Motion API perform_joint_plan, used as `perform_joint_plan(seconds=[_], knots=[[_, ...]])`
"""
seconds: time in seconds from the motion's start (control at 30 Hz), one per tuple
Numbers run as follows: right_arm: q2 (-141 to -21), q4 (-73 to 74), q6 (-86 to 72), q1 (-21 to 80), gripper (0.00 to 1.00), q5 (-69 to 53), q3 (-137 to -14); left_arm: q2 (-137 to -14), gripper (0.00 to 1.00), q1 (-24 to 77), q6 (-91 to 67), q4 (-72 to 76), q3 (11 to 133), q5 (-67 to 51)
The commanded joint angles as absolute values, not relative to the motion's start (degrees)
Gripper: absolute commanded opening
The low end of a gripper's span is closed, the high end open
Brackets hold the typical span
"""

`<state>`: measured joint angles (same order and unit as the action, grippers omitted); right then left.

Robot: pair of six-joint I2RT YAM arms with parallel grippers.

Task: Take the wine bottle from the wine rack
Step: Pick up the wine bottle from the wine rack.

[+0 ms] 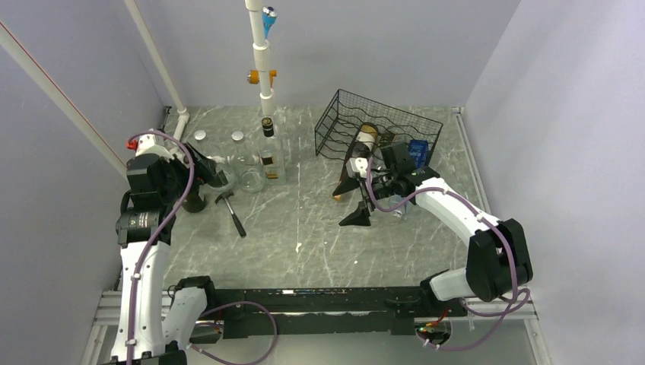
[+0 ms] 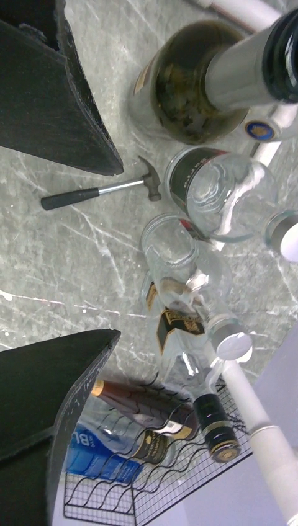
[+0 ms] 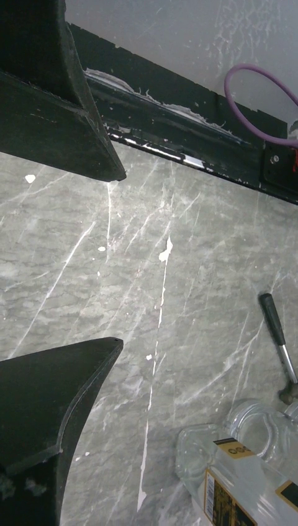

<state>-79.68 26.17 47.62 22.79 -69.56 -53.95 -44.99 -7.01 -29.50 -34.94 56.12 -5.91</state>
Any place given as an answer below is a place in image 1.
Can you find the blue square glass bottle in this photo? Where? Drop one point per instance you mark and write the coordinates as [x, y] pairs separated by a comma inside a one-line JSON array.
[[418, 150]]

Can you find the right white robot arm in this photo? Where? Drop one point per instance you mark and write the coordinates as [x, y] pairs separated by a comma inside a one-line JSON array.
[[498, 262]]

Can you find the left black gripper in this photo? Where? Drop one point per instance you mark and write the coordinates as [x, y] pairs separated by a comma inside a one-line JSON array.
[[205, 172]]

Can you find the clear bottle dark label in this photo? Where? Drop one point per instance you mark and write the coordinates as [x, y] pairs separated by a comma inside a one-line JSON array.
[[247, 164]]

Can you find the white PVC pipe frame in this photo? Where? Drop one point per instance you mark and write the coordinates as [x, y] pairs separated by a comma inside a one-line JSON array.
[[261, 51]]

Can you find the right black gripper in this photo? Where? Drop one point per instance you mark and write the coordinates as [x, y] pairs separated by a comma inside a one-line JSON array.
[[360, 217]]

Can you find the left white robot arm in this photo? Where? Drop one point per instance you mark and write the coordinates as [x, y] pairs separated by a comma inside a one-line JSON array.
[[160, 182]]

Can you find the dark gold-foil wine bottle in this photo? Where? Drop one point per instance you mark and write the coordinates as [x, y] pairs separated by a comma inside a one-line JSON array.
[[361, 144]]

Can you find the clear bottle silver cap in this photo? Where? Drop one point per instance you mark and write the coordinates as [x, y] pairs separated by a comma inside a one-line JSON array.
[[215, 153]]

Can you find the clear square bottle black cap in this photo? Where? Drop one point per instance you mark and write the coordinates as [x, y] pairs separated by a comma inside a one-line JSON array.
[[272, 153]]

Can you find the black wire wine rack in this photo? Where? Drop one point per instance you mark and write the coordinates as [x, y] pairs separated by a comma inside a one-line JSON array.
[[346, 112]]

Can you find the clear slim bottle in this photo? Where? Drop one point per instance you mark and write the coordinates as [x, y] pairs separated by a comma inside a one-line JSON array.
[[388, 138]]

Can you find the black handled metal tool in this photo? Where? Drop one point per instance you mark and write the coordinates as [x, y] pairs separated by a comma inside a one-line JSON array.
[[225, 197]]

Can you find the blue pipe clip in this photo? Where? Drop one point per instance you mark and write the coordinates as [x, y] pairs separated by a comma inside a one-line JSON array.
[[269, 17]]

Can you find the dark green wine bottle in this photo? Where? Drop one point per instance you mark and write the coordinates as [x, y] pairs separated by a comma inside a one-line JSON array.
[[194, 201]]

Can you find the aluminium frame rail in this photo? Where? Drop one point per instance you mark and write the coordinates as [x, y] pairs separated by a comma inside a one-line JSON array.
[[433, 334]]

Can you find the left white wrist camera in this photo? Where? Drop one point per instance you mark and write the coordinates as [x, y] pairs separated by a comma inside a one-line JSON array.
[[149, 144]]

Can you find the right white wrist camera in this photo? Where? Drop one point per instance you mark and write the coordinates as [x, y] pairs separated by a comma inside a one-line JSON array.
[[357, 167]]

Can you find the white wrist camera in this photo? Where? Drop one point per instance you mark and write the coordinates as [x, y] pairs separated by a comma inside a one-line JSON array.
[[149, 144], [357, 167]]

